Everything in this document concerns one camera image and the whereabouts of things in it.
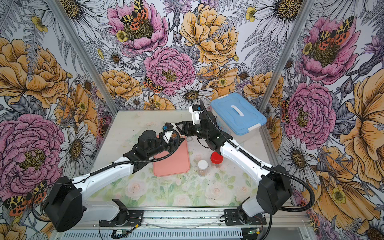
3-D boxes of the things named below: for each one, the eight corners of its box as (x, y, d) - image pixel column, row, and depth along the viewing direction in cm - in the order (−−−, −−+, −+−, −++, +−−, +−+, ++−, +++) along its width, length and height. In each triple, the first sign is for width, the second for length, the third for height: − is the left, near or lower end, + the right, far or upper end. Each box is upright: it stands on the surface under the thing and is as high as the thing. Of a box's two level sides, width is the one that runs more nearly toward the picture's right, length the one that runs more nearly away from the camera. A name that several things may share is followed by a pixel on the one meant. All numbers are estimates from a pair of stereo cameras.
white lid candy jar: (197, 177, 90) (198, 168, 80) (197, 169, 93) (197, 159, 84) (206, 177, 90) (208, 168, 80) (206, 169, 93) (207, 159, 84)
